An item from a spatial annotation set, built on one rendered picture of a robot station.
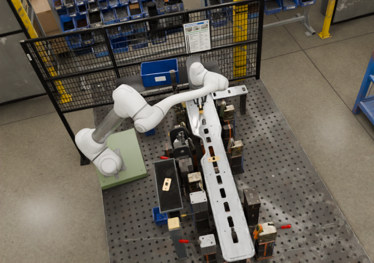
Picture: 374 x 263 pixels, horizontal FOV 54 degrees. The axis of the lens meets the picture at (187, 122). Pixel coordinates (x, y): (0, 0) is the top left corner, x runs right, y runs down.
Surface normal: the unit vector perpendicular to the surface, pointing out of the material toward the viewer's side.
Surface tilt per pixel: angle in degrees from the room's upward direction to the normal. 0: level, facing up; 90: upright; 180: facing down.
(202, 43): 90
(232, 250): 0
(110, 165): 48
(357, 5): 89
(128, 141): 42
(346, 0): 91
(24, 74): 92
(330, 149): 0
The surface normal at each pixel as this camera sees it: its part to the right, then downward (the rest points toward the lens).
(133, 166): 0.11, -0.02
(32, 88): 0.22, 0.72
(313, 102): -0.10, -0.66
